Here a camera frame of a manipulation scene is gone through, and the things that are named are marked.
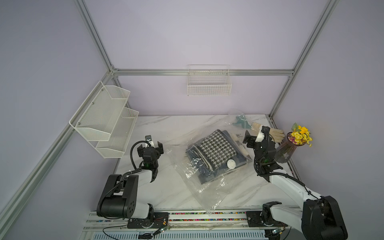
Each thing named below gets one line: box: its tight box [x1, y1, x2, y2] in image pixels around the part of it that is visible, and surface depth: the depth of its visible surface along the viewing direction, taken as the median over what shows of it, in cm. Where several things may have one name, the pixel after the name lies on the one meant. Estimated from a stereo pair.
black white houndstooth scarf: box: [195, 129, 237, 170], surface depth 86 cm
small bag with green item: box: [232, 114, 253, 129], surface depth 114 cm
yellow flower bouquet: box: [287, 122, 313, 148], surface depth 80 cm
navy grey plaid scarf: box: [185, 129, 247, 185], surface depth 82 cm
